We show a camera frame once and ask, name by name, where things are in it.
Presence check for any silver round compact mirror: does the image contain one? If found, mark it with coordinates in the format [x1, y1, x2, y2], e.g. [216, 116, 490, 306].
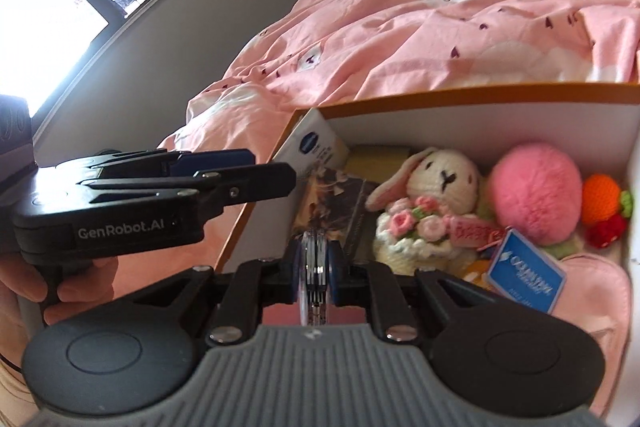
[298, 230, 328, 326]

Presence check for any crochet white bunny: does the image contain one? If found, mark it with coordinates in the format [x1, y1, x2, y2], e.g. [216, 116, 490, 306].
[366, 147, 498, 277]

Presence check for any dark photo album book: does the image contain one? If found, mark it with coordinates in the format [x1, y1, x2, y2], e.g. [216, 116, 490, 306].
[292, 167, 378, 260]

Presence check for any white Vaseline tube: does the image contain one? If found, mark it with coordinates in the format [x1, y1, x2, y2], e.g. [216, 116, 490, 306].
[273, 108, 349, 181]

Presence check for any blue card pack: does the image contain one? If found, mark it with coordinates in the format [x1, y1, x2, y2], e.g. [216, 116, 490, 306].
[487, 228, 566, 313]

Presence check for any pink fluffy pompom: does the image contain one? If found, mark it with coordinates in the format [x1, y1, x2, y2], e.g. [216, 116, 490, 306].
[488, 142, 582, 246]

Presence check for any pink fabric pouch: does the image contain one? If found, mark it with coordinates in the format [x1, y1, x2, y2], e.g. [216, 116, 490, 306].
[552, 253, 632, 416]

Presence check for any red crochet strawberry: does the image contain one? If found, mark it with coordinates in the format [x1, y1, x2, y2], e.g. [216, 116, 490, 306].
[586, 191, 634, 249]

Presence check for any gold gift box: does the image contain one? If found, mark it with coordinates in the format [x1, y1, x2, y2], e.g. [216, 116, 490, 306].
[343, 145, 411, 183]

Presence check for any person left hand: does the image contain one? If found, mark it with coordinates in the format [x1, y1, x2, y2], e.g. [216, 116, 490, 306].
[1, 254, 118, 326]

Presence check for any orange cardboard box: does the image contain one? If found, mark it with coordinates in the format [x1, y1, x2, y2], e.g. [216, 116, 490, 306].
[218, 84, 639, 426]

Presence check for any orange crochet carrot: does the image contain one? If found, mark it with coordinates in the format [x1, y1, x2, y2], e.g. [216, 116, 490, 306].
[580, 173, 622, 227]

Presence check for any pink bed duvet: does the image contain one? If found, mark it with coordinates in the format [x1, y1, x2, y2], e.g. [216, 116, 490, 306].
[114, 0, 640, 287]

